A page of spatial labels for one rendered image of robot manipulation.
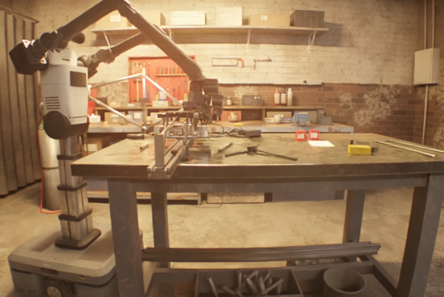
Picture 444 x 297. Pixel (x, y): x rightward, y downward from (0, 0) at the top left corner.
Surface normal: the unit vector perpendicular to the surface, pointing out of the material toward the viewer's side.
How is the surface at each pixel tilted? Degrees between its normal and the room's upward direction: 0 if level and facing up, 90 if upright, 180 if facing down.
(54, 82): 90
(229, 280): 90
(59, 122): 90
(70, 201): 90
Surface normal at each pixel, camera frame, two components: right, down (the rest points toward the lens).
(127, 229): 0.01, 0.12
